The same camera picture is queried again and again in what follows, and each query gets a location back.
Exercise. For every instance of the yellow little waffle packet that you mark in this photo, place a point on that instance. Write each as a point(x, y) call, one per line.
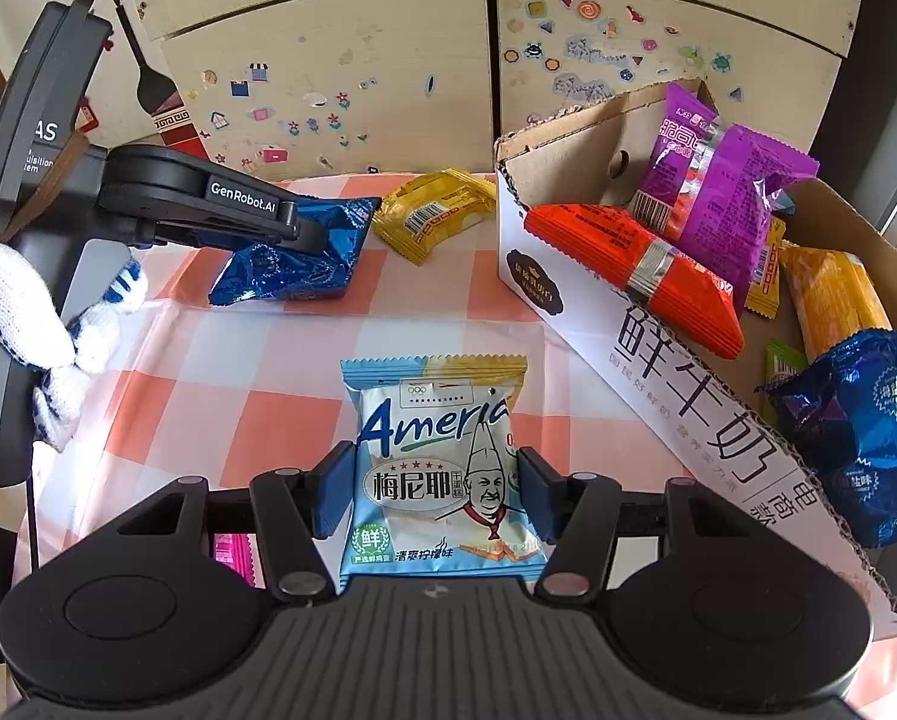
point(764, 292)

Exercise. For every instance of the orange snack packet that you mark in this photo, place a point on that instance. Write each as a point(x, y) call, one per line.
point(616, 247)

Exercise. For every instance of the white gloved left hand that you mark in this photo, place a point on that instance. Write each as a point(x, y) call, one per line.
point(68, 355)

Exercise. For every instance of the red gift box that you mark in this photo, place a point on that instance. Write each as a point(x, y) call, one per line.
point(176, 130)

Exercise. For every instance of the dark blue foil bag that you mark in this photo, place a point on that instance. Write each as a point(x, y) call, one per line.
point(841, 415)

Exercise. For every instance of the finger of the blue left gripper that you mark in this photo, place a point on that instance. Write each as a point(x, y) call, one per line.
point(283, 228)

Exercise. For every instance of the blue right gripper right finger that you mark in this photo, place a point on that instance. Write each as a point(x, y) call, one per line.
point(577, 516)

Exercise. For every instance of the beige wooden cabinet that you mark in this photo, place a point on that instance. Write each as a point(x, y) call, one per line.
point(297, 88)

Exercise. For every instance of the purple noodle snack packet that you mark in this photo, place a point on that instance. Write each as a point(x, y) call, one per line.
point(710, 187)

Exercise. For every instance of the small yellow snack packet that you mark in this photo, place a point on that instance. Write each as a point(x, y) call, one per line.
point(431, 209)

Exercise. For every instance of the long yellow cake packet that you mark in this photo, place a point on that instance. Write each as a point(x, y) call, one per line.
point(833, 295)

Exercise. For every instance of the pink snack packet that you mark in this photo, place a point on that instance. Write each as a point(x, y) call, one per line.
point(237, 551)

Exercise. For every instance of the blue foil snack bag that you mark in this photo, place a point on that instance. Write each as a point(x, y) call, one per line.
point(258, 270)

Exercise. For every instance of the green snack packet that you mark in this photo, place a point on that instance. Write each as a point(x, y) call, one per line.
point(782, 362)

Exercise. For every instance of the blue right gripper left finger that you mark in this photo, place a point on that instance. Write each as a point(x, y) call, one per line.
point(292, 510)

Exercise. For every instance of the white cardboard milk box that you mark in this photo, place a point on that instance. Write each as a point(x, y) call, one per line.
point(702, 407)

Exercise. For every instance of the light blue Ameria packet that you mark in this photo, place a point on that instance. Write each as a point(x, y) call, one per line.
point(436, 486)

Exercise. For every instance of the pink white checkered tablecloth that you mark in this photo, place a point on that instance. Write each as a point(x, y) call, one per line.
point(226, 393)

